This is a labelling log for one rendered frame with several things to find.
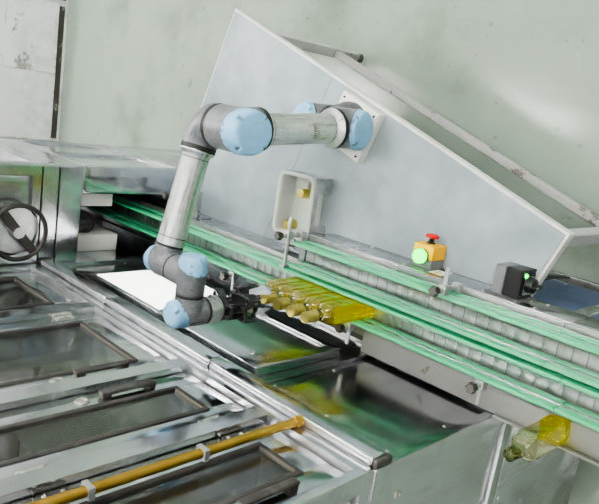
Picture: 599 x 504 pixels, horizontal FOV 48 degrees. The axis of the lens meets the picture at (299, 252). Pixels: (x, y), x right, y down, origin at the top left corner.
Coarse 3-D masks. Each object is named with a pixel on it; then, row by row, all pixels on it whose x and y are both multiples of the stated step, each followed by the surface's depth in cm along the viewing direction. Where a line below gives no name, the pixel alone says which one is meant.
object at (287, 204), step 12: (288, 180) 238; (300, 180) 238; (312, 180) 225; (288, 192) 239; (312, 192) 225; (276, 204) 237; (288, 204) 241; (300, 204) 239; (312, 204) 226; (276, 216) 238; (288, 216) 242; (300, 216) 239; (276, 228) 238; (300, 228) 240; (300, 240) 230
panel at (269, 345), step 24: (120, 288) 225; (264, 312) 223; (192, 336) 196; (216, 336) 196; (240, 336) 199; (264, 336) 202; (288, 336) 206; (312, 336) 207; (240, 360) 181; (264, 360) 182; (288, 360) 186; (312, 360) 193
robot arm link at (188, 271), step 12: (192, 252) 174; (168, 264) 174; (180, 264) 170; (192, 264) 168; (204, 264) 170; (168, 276) 174; (180, 276) 170; (192, 276) 169; (204, 276) 171; (180, 288) 170; (192, 288) 170; (204, 288) 173; (192, 300) 171
